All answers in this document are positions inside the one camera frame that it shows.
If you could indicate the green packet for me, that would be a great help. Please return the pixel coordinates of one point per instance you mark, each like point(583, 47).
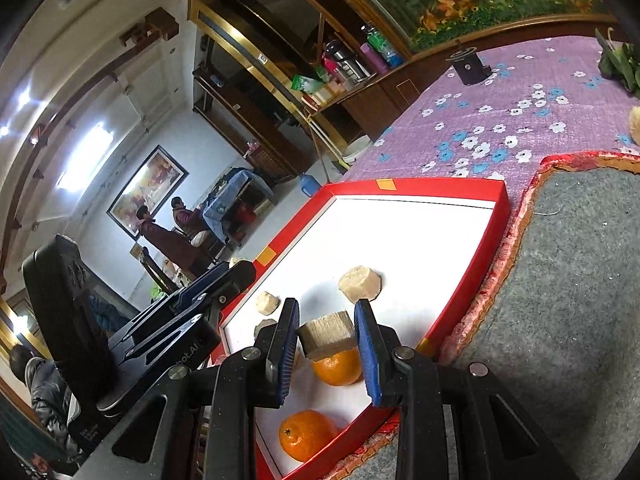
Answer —
point(306, 83)

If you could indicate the low wooden cabinet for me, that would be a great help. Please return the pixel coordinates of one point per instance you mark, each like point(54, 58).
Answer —
point(267, 160)

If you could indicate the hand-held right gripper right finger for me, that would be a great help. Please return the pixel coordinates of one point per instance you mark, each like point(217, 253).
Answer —
point(372, 360)

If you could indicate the pink bottle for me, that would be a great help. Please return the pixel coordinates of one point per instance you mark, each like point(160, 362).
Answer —
point(375, 58)

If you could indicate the blue water jug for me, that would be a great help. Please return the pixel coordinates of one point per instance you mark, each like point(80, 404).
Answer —
point(310, 183)

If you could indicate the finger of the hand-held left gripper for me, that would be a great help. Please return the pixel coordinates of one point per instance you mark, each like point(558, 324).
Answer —
point(212, 276)
point(165, 322)

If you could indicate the orange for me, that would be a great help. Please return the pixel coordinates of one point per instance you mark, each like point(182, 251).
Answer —
point(340, 369)
point(305, 435)

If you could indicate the framed wall painting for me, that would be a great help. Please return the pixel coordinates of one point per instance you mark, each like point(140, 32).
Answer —
point(147, 190)

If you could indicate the grey felt mat red fringe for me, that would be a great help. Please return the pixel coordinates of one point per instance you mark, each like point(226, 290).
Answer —
point(575, 285)

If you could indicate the purple floral tablecloth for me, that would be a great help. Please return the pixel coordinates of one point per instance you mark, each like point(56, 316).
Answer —
point(500, 100)

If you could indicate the white bucket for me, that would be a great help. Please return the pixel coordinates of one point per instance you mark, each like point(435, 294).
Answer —
point(358, 150)

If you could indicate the beige cake block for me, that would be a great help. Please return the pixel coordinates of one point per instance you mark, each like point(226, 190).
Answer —
point(327, 335)

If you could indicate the wooden shelf cabinet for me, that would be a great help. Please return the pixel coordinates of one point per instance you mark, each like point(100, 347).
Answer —
point(280, 50)

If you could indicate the round beige rice cake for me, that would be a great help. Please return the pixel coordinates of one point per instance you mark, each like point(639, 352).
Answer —
point(636, 124)

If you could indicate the ceiling light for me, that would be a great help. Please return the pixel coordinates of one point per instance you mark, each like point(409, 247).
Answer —
point(86, 155)
point(22, 98)

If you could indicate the person's left forearm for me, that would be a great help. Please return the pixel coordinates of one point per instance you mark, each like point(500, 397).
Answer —
point(105, 317)

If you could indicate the green-capped bottle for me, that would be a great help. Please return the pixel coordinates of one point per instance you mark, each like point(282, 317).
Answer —
point(386, 44)

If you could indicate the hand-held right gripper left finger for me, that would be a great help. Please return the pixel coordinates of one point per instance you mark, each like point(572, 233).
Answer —
point(285, 355)

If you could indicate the small beige cake chunk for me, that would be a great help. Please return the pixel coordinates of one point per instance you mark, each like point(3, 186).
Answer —
point(262, 329)
point(267, 303)

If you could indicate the red cardboard box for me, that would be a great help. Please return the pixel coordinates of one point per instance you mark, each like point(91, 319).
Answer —
point(450, 192)

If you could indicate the blue covered table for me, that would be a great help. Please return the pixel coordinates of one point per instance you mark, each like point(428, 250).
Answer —
point(230, 195)

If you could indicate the small red bottle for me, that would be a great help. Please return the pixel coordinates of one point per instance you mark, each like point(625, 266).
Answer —
point(331, 69)

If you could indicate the black mount block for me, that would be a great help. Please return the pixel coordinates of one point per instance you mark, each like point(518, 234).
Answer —
point(467, 66)

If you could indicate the green leafy vegetable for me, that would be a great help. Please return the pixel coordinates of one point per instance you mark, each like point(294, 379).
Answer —
point(622, 66)

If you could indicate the wooden chair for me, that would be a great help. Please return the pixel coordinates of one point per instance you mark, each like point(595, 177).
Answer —
point(156, 271)

